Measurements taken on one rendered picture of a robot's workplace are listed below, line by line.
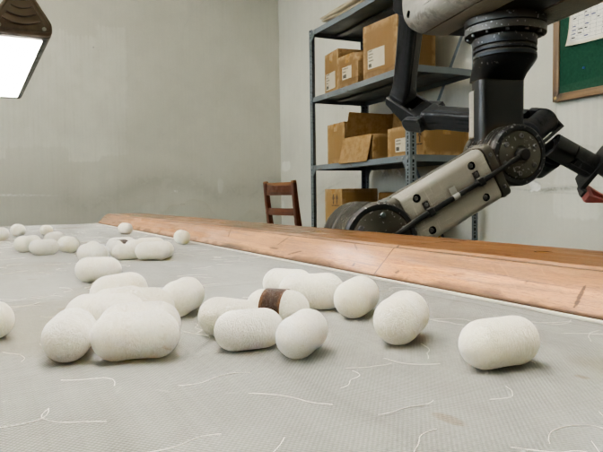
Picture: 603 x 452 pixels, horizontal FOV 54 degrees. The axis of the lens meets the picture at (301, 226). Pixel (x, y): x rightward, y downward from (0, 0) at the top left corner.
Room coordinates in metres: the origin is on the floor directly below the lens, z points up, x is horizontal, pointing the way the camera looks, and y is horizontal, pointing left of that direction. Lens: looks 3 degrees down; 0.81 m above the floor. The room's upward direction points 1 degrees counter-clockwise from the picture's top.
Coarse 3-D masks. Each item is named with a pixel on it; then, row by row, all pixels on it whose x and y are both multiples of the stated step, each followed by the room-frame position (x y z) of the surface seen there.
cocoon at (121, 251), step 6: (120, 246) 0.63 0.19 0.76; (126, 246) 0.63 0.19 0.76; (132, 246) 0.64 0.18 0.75; (114, 252) 0.63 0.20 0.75; (120, 252) 0.63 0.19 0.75; (126, 252) 0.63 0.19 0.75; (132, 252) 0.64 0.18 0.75; (120, 258) 0.63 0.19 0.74; (126, 258) 0.63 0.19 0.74; (132, 258) 0.64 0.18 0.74
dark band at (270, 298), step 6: (270, 288) 0.30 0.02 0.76; (264, 294) 0.30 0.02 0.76; (270, 294) 0.30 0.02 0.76; (276, 294) 0.30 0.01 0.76; (282, 294) 0.30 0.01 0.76; (264, 300) 0.30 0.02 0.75; (270, 300) 0.29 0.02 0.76; (276, 300) 0.29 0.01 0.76; (258, 306) 0.30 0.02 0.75; (264, 306) 0.29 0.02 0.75; (270, 306) 0.29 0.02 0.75; (276, 306) 0.29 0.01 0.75; (276, 312) 0.29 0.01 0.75
